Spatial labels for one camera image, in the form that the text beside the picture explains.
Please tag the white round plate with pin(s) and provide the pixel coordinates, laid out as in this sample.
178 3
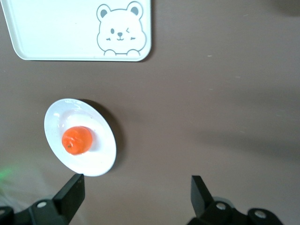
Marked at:
93 159

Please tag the orange mandarin fruit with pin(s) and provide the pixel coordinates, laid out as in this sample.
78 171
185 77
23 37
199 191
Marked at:
77 140

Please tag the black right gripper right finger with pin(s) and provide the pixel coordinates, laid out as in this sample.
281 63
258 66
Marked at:
202 199

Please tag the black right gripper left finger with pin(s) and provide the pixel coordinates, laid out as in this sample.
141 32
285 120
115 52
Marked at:
68 197

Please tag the cream bear print tray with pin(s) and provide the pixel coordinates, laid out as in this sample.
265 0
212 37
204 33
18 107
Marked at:
58 30

